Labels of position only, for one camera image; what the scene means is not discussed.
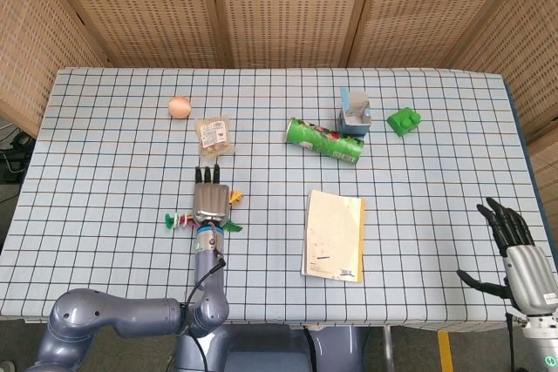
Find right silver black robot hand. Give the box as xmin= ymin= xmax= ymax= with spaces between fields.
xmin=456 ymin=197 xmax=558 ymax=316

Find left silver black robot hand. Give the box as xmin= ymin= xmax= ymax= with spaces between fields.
xmin=192 ymin=164 xmax=231 ymax=227

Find colourful small toy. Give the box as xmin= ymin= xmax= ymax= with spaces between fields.
xmin=164 ymin=190 xmax=244 ymax=233

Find plastic wrapped bread snack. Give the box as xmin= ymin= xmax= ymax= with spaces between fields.
xmin=194 ymin=117 xmax=235 ymax=159

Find brown egg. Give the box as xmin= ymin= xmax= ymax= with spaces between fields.
xmin=168 ymin=95 xmax=193 ymax=119

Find cream notebook with yellow spine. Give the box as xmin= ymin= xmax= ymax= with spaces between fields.
xmin=300 ymin=189 xmax=366 ymax=283

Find green chips can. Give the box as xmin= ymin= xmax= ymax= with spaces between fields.
xmin=285 ymin=117 xmax=365 ymax=165

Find light blue checked tablecloth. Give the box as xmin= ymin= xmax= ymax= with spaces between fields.
xmin=0 ymin=67 xmax=535 ymax=332

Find grey robot torso base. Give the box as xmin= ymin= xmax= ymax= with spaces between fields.
xmin=174 ymin=323 xmax=365 ymax=372

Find metal table leg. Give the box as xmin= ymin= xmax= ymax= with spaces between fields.
xmin=383 ymin=325 xmax=396 ymax=372

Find open blue carton box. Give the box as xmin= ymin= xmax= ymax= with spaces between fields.
xmin=337 ymin=87 xmax=374 ymax=138

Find green toy building block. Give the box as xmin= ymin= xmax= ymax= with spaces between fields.
xmin=386 ymin=107 xmax=423 ymax=138

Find woven bamboo folding screen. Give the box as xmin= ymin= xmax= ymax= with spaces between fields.
xmin=0 ymin=0 xmax=558 ymax=216

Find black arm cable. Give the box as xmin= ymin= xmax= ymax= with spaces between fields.
xmin=185 ymin=254 xmax=228 ymax=372

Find black floor cables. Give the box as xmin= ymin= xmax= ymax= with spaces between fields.
xmin=0 ymin=123 xmax=32 ymax=185

